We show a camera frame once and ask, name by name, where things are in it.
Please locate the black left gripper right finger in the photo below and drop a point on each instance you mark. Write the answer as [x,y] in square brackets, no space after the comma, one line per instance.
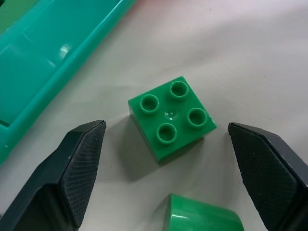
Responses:
[272,173]

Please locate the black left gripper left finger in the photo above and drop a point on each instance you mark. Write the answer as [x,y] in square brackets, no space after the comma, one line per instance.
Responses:
[60,178]

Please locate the green curved block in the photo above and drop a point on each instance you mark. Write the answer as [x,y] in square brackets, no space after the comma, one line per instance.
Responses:
[202,215]

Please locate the green square studded block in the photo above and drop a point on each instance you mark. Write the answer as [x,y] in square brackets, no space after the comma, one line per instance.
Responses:
[172,120]

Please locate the teal plastic bin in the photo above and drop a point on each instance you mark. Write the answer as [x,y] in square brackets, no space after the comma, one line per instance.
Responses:
[41,62]

